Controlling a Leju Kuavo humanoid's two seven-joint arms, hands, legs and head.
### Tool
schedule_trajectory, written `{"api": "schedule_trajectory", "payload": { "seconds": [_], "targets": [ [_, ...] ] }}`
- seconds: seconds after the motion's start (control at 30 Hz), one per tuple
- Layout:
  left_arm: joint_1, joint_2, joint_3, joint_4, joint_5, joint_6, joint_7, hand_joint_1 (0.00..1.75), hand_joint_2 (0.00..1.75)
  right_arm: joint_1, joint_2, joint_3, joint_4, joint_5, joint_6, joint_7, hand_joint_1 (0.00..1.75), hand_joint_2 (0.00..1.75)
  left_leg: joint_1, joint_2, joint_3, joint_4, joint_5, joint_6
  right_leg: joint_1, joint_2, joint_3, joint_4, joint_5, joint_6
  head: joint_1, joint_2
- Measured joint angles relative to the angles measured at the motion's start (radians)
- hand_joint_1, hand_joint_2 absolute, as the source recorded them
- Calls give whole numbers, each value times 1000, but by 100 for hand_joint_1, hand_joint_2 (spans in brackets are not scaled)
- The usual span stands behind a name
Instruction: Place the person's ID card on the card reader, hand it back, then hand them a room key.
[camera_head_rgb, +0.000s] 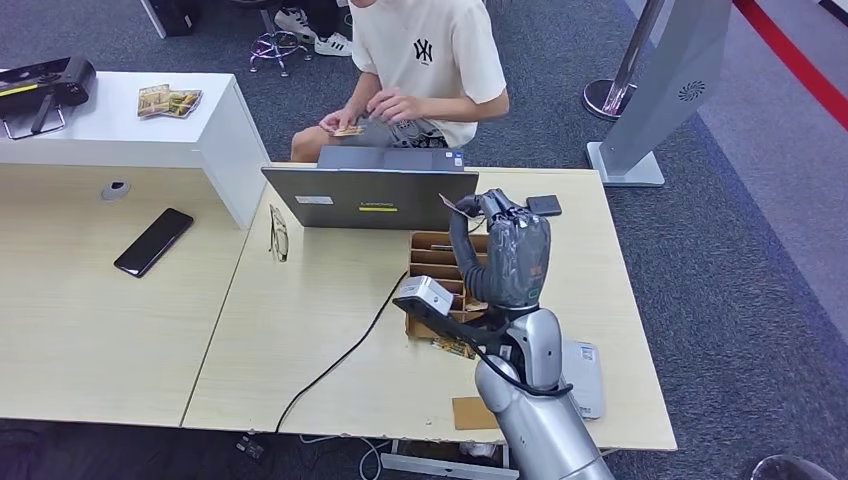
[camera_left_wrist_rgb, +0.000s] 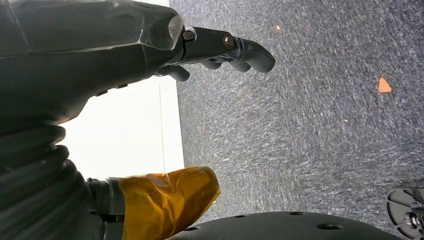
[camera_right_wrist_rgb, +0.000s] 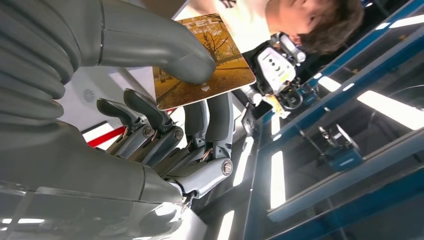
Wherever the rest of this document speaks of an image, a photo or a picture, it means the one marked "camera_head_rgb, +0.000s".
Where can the person's left forearm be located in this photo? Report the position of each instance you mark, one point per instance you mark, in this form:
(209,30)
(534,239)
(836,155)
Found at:
(464,107)

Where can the yellow picture ID card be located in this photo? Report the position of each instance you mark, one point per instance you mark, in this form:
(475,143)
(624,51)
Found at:
(350,131)

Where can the plain brown card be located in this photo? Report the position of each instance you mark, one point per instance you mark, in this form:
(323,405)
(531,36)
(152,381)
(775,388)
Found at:
(472,414)

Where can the black power strip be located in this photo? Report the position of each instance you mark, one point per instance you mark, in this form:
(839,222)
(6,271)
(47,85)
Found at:
(252,448)

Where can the grey white card reader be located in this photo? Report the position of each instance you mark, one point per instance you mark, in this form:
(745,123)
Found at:
(590,384)

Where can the red barrier belt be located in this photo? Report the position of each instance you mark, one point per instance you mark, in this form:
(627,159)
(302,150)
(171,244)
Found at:
(795,58)

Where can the grey laptop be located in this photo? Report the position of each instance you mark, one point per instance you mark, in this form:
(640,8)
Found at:
(358,195)

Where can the tan card in slot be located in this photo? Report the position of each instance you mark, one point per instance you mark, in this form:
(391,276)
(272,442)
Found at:
(476,305)

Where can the white-edged picture key card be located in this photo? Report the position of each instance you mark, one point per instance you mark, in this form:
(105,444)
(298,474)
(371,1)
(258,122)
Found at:
(457,206)

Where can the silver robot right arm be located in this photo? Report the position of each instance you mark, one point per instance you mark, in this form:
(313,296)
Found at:
(543,424)

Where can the wooden card organizer box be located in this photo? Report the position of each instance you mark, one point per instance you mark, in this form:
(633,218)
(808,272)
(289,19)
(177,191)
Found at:
(430,255)

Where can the person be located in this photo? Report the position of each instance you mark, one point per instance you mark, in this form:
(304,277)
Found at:
(430,53)
(331,43)

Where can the small dark USB hub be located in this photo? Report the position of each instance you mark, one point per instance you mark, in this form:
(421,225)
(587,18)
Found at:
(546,205)

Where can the dark patterned card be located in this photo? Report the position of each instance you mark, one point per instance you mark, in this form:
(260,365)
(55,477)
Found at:
(454,348)

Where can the chrome base stool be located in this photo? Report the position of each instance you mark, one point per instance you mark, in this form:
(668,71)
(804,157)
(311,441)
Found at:
(275,50)

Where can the white desk foot bar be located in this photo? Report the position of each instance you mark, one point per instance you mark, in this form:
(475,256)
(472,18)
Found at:
(437,469)

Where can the person's right forearm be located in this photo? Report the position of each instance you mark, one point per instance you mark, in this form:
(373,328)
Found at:
(366,93)

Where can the person's left hand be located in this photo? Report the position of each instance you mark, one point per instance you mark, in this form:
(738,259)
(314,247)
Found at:
(394,106)

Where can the round black base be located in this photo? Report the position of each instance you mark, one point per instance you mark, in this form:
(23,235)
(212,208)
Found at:
(795,469)

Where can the black smartphone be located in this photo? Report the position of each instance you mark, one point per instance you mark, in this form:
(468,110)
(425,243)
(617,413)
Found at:
(154,242)

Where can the round grey desk grommet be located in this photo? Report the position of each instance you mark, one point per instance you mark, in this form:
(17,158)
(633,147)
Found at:
(116,190)

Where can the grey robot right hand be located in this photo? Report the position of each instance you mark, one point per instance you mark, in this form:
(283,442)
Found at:
(520,258)

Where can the silver slanted kiosk stand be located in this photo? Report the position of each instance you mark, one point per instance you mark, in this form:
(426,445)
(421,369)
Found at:
(662,79)

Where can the clear eyeglasses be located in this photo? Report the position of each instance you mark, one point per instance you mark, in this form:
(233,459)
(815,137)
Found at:
(279,234)

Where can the black cabinet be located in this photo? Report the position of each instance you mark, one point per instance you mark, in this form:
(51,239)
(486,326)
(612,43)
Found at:
(172,16)

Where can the chrome stanchion post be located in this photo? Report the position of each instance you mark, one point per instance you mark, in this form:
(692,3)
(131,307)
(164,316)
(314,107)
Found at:
(604,98)

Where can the white counter cabinet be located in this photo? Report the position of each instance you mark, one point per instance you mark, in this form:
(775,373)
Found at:
(119,132)

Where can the person's right hand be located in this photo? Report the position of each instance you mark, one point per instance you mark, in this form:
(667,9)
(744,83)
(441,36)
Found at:
(341,121)

